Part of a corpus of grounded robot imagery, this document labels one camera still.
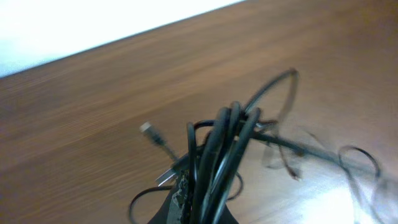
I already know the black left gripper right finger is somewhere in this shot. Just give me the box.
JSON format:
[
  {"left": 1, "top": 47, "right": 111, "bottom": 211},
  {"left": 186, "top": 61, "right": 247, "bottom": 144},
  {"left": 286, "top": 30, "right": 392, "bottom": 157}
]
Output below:
[{"left": 217, "top": 205, "right": 239, "bottom": 224}]

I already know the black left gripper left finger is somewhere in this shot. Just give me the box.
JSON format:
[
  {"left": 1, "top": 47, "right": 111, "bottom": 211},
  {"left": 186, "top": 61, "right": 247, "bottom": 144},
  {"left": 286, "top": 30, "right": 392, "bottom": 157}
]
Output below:
[{"left": 149, "top": 174, "right": 193, "bottom": 224}]

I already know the black cable bundle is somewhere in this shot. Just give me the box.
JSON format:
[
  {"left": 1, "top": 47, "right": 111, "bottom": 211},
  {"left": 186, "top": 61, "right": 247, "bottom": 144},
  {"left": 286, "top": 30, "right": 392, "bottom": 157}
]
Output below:
[{"left": 127, "top": 67, "right": 398, "bottom": 224}]

